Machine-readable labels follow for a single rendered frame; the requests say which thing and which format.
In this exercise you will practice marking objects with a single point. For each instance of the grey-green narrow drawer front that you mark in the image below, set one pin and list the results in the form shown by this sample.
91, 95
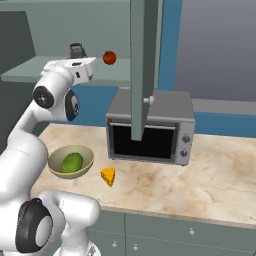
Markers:
111, 220

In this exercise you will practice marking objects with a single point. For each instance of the grey toaster oven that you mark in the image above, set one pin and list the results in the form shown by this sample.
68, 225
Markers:
166, 110

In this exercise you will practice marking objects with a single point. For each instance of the dark grey cheese grater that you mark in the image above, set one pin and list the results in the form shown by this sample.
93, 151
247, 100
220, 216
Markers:
77, 50

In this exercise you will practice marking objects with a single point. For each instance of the green avocado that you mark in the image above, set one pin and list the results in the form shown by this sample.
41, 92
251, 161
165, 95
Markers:
72, 162

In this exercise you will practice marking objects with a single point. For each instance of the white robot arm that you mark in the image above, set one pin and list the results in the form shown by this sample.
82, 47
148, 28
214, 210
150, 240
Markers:
23, 156

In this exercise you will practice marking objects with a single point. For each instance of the grey-green wide drawer front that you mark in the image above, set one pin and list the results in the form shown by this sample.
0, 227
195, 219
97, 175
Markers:
206, 230

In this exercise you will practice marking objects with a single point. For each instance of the white round door knob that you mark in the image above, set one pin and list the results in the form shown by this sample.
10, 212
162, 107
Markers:
149, 100

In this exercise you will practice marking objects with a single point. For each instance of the pale green bowl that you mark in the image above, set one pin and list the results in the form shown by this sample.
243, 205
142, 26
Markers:
86, 158

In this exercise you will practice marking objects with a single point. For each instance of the grey-green wall cabinet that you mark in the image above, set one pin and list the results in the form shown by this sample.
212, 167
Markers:
66, 30

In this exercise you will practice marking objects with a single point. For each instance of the red tomato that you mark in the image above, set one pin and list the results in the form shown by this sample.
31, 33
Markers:
109, 57

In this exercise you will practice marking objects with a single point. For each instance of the white round cabinet knob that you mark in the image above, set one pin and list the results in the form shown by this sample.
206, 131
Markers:
114, 244
135, 247

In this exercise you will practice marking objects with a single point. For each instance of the yellow cheese wedge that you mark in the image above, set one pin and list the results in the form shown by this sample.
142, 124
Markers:
108, 175

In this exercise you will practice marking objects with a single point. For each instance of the white round drawer knob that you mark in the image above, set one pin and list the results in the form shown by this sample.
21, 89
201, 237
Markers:
191, 231

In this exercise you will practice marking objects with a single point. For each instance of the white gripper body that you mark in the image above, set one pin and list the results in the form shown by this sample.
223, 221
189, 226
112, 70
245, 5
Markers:
85, 64

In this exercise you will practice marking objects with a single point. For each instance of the grey-green base cabinet door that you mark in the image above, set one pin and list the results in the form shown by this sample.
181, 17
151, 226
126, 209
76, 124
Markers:
186, 248
106, 245

